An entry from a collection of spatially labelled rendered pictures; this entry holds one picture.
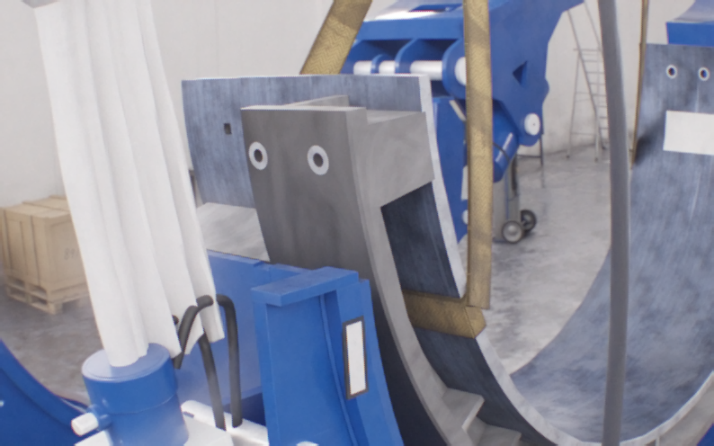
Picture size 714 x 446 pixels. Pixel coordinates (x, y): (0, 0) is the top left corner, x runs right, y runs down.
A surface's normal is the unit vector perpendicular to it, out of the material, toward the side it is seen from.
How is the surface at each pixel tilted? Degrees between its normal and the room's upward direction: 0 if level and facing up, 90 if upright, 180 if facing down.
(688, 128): 75
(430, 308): 115
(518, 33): 90
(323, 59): 105
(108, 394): 97
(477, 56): 81
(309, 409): 90
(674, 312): 35
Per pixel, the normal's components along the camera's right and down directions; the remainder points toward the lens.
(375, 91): -0.71, 0.19
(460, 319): -0.62, 0.58
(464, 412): -0.50, -0.64
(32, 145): 0.72, 0.09
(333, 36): 0.45, 0.39
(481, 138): 0.82, -0.07
